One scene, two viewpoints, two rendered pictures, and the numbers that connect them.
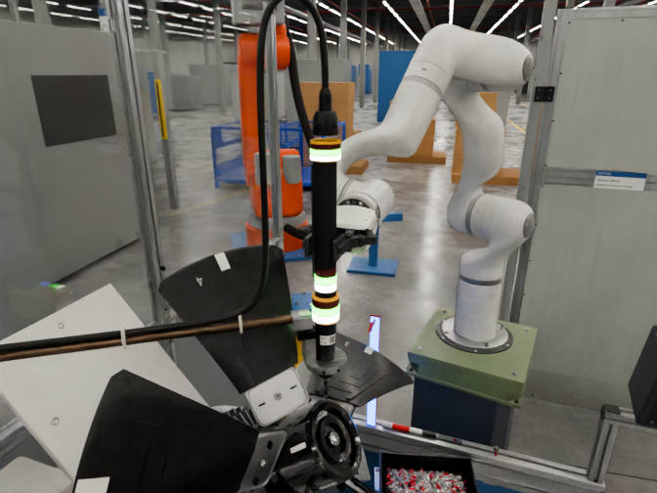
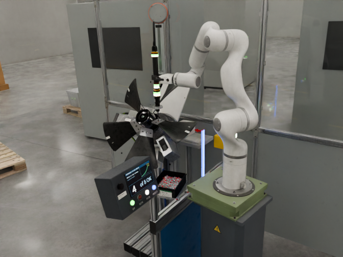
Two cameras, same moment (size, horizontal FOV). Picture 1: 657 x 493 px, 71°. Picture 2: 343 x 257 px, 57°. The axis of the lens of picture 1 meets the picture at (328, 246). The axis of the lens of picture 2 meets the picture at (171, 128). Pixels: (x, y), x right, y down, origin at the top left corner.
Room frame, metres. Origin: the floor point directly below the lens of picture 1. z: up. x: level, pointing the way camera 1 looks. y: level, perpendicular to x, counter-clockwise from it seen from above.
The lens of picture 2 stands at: (1.30, -1.92, 1.88)
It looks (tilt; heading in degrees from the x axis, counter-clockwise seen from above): 20 degrees down; 106
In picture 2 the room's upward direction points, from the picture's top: 2 degrees counter-clockwise
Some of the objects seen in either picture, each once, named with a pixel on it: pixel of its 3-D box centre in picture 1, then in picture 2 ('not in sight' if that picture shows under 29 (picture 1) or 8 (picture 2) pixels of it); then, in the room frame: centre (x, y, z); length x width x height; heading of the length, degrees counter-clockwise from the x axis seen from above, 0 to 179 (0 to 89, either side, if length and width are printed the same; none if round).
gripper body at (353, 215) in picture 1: (346, 225); (169, 78); (0.76, -0.03, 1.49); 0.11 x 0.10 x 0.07; 160
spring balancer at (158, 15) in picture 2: not in sight; (157, 13); (0.47, 0.70, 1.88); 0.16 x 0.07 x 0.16; 15
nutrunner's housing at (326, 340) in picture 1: (326, 247); (155, 77); (0.66, 0.00, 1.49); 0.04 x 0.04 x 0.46
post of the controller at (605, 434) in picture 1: (602, 444); (153, 203); (0.82, -0.62, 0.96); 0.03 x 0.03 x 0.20; 70
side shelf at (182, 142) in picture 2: not in sight; (188, 138); (0.74, 0.56, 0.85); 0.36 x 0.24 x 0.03; 160
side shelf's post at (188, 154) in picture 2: not in sight; (189, 181); (0.74, 0.56, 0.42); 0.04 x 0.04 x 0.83; 70
